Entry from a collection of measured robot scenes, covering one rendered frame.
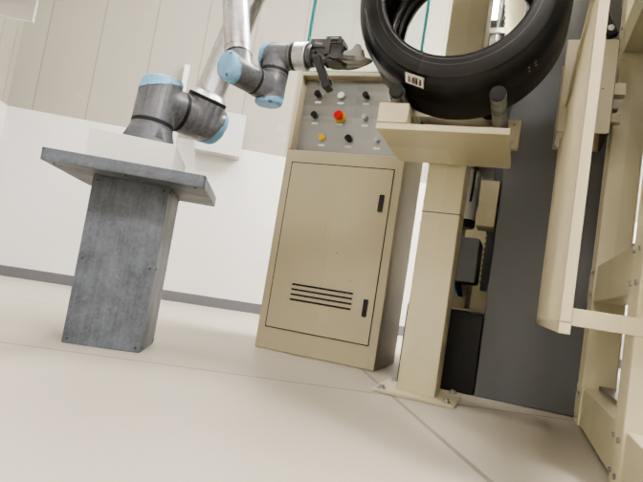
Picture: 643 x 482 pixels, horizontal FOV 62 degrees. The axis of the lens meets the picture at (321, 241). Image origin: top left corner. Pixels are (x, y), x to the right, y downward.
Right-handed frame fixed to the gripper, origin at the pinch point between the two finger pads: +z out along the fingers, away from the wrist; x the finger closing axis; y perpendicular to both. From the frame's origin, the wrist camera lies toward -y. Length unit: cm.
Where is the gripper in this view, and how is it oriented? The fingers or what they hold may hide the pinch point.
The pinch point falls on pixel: (367, 62)
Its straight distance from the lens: 177.8
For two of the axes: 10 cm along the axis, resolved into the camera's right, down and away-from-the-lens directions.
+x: 3.3, 1.3, 9.3
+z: 9.3, 1.2, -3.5
